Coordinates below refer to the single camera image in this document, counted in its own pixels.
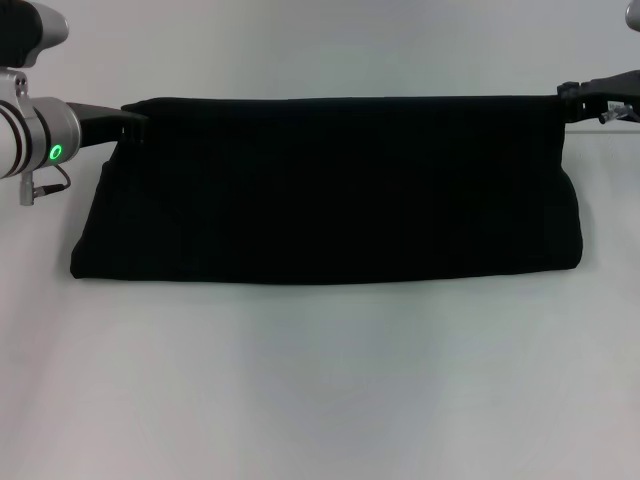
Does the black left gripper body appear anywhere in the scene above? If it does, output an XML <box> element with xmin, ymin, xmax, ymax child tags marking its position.
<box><xmin>63</xmin><ymin>101</ymin><xmax>132</xmax><ymax>152</ymax></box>

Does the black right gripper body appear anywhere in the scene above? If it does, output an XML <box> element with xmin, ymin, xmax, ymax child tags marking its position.
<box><xmin>584</xmin><ymin>68</ymin><xmax>640</xmax><ymax>117</ymax></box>

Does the black shirt with FREE print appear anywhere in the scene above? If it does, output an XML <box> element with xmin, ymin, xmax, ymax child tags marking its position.
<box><xmin>68</xmin><ymin>94</ymin><xmax>587</xmax><ymax>287</ymax></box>

